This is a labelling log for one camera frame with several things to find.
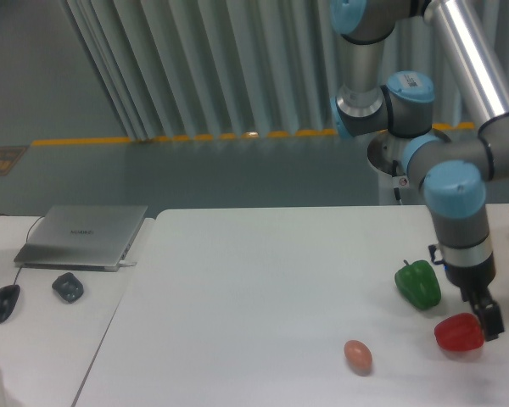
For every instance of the black charger adapter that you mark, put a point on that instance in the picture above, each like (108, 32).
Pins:
(68, 287)

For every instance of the red bell pepper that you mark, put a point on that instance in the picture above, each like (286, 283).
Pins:
(459, 333)

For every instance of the white side table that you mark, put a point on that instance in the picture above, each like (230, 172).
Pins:
(47, 346)

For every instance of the silver closed laptop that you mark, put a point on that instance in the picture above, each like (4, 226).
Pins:
(82, 237)

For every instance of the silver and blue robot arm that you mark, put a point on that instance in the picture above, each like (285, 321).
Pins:
(451, 176)

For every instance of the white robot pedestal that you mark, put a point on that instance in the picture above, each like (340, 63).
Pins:
(384, 155)

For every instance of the white pleated curtain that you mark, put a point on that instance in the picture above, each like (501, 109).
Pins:
(211, 68)

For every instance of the white laptop plug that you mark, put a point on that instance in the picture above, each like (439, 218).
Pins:
(126, 264)

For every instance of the brown egg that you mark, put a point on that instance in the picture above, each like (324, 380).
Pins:
(358, 356)

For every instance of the green bell pepper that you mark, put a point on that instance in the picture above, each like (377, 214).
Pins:
(418, 284)

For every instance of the black computer mouse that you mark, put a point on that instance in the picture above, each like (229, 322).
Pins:
(9, 296)

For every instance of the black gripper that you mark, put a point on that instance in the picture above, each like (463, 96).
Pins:
(476, 278)

